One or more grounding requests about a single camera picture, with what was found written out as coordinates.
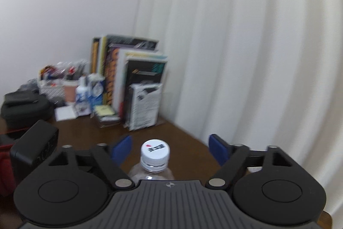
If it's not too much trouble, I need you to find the clear plastic water bottle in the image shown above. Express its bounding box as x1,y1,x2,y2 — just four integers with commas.
128,159,174,184

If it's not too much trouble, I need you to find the white plastic bottle cap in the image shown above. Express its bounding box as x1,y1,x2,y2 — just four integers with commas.
141,139,170,166

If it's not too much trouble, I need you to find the small white blue bottle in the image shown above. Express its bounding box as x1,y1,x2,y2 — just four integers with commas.
76,76,88,111

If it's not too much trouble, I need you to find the black pouch bag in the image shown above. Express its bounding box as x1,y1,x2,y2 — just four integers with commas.
1,91,54,129

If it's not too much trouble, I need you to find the white notepad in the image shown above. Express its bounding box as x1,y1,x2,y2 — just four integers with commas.
55,106,77,121

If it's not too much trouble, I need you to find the red object at left edge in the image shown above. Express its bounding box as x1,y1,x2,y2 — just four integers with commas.
0,128,28,196

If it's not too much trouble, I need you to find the pink cup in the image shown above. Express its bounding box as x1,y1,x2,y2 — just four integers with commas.
63,80,78,103

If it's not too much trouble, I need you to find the white basket of stationery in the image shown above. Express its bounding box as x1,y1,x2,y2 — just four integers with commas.
37,60,89,101

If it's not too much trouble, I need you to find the yellow sticky note pad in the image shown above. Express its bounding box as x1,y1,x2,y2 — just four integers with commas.
93,105,116,118

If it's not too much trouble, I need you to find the blue white small box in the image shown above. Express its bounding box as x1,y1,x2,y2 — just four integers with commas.
87,73,105,110

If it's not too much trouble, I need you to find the yellow spine book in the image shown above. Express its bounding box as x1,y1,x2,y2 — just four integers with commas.
90,37,101,73

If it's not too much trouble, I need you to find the white paperback book front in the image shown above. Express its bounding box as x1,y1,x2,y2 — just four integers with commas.
127,83,162,131

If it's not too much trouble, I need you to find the white-spined book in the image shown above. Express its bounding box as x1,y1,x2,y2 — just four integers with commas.
112,48,167,117

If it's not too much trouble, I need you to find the black book teal title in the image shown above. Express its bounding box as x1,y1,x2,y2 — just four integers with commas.
123,57,167,121

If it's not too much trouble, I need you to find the orange lettered black book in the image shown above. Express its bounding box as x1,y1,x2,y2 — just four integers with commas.
104,45,149,106

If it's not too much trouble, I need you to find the tall black glossy book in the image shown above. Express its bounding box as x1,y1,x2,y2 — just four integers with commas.
96,34,159,75

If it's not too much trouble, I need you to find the white curtain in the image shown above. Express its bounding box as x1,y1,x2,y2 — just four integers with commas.
134,0,342,228

